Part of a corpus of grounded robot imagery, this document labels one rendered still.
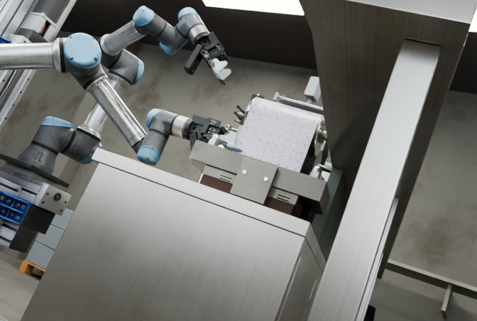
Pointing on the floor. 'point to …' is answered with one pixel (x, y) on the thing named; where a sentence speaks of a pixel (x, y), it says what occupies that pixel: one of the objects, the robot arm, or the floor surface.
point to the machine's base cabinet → (171, 260)
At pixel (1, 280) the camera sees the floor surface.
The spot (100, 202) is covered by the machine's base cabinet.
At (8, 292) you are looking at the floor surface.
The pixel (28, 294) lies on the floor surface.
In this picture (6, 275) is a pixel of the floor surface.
